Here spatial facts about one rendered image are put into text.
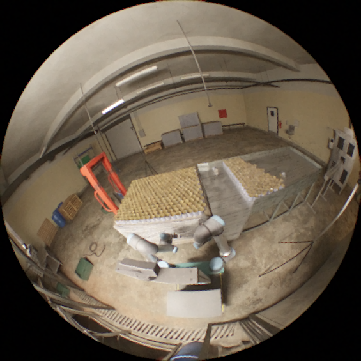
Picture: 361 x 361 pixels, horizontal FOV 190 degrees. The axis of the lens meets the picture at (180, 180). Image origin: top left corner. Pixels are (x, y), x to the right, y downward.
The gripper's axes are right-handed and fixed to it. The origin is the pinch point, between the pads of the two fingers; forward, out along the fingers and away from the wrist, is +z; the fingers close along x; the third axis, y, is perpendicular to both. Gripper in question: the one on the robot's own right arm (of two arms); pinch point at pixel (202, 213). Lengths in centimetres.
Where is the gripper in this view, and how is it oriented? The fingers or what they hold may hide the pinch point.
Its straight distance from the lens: 126.6
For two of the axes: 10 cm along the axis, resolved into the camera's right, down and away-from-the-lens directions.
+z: -0.9, -5.5, 8.3
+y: 2.3, 8.0, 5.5
